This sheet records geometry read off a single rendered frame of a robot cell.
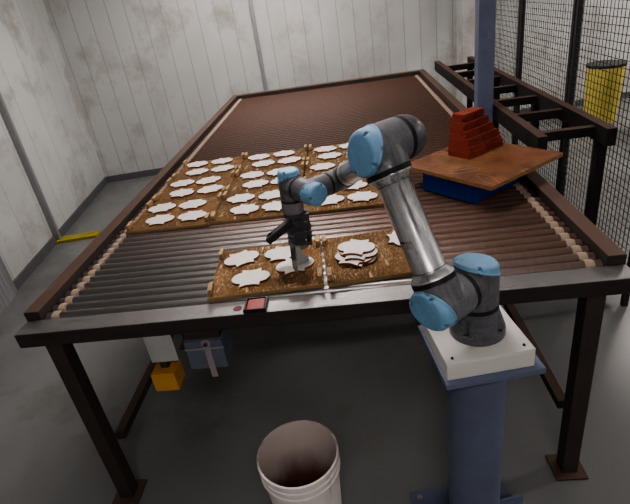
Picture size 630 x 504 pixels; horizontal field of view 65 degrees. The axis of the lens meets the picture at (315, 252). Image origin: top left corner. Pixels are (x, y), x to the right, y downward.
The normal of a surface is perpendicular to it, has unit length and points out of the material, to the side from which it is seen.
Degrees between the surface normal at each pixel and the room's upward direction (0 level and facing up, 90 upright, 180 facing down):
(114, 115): 90
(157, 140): 90
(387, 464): 0
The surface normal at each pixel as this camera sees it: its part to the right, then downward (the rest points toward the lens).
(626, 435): -0.14, -0.87
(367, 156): -0.83, 0.26
